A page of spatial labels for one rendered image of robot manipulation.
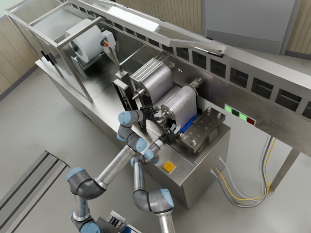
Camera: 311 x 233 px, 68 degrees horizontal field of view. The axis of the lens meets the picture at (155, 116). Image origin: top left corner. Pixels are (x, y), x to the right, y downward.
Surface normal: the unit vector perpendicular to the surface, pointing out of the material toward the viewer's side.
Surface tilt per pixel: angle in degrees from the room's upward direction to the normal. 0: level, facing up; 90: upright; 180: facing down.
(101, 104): 0
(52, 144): 0
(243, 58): 0
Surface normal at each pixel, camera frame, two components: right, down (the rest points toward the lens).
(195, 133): -0.18, -0.59
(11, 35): 0.84, 0.32
